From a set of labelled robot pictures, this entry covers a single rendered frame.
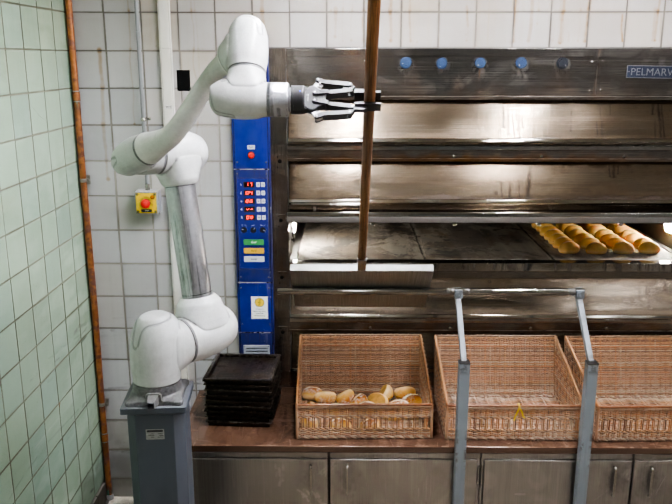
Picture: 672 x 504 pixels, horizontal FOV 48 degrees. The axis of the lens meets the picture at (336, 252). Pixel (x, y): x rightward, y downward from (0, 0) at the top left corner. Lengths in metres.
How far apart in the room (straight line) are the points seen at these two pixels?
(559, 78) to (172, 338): 1.93
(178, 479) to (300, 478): 0.70
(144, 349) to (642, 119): 2.25
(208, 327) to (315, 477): 0.91
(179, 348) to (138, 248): 1.08
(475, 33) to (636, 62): 0.69
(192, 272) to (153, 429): 0.51
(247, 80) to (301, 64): 1.28
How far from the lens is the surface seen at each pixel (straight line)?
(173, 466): 2.60
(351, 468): 3.15
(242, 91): 2.01
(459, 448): 3.07
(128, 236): 3.49
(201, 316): 2.55
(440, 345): 3.48
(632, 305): 3.66
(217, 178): 3.35
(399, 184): 3.32
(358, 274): 2.93
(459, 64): 3.31
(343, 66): 3.28
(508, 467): 3.21
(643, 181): 3.55
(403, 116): 3.29
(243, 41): 2.08
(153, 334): 2.44
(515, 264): 3.47
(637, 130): 3.49
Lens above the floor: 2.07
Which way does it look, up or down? 14 degrees down
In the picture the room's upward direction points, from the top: straight up
